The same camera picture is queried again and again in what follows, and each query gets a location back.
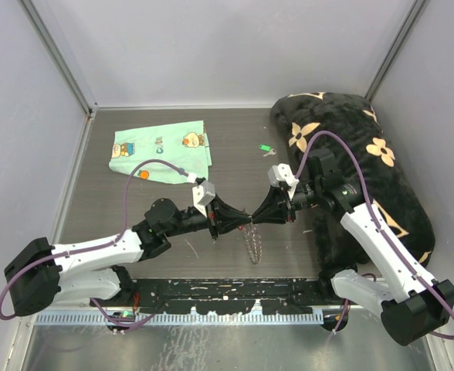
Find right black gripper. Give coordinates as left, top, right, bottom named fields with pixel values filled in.
left=251, top=180, right=322, bottom=225

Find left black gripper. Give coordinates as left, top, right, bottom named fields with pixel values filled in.
left=164, top=192, right=251, bottom=240

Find metal keyring disc with rings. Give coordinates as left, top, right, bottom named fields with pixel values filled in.
left=239, top=223, right=263, bottom=264

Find small silver key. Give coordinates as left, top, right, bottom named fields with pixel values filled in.
left=263, top=148, right=276, bottom=157

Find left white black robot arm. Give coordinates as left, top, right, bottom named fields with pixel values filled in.
left=3, top=196, right=251, bottom=317

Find green cartoon print cloth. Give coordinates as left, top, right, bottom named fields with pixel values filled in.
left=109, top=121, right=212, bottom=184

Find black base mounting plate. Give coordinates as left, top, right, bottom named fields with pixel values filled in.
left=98, top=278, right=344, bottom=315

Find black floral plush pillow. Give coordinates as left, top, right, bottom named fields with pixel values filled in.
left=269, top=91, right=436, bottom=271

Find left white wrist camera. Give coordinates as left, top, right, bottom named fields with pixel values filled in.
left=192, top=181, right=215, bottom=217

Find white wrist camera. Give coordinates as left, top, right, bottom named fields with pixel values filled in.
left=192, top=181, right=215, bottom=217
left=267, top=163, right=299, bottom=191

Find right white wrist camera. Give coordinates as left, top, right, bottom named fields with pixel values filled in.
left=267, top=163, right=299, bottom=191

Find white slotted cable duct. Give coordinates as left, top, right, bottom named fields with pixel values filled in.
left=35, top=309, right=324, bottom=326

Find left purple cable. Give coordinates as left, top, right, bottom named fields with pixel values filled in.
left=0, top=158, right=197, bottom=321

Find right aluminium frame post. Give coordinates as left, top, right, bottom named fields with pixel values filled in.
left=365, top=0, right=430, bottom=102

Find aluminium frame post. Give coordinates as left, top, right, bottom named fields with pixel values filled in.
left=365, top=0, right=430, bottom=102
left=19, top=1, right=98, bottom=116

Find left aluminium frame post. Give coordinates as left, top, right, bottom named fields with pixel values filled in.
left=19, top=1, right=98, bottom=116

